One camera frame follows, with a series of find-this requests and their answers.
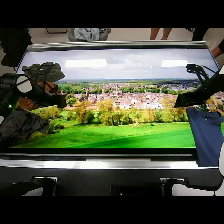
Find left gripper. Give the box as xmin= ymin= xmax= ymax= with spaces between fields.
xmin=46 ymin=93 xmax=68 ymax=109

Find blue garment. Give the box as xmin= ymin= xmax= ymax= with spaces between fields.
xmin=185 ymin=106 xmax=224 ymax=168

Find heap of clothes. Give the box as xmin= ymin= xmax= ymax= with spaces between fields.
xmin=67 ymin=27 xmax=112 ymax=43

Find silver frame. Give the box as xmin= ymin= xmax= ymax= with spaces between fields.
xmin=0 ymin=155 xmax=224 ymax=197

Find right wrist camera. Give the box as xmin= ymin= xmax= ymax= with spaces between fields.
xmin=185 ymin=63 xmax=209 ymax=82

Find dark grey garment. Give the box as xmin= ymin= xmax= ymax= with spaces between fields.
xmin=0 ymin=109 xmax=52 ymax=142

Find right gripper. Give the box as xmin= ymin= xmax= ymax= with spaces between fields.
xmin=173 ymin=89 xmax=202 ymax=109

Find brown T-shirt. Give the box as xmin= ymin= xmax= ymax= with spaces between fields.
xmin=17 ymin=79 xmax=61 ymax=112

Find black garment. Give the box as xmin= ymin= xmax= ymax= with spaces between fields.
xmin=0 ymin=27 xmax=34 ymax=68

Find person's legs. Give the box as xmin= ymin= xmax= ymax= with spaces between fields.
xmin=149 ymin=27 xmax=172 ymax=41

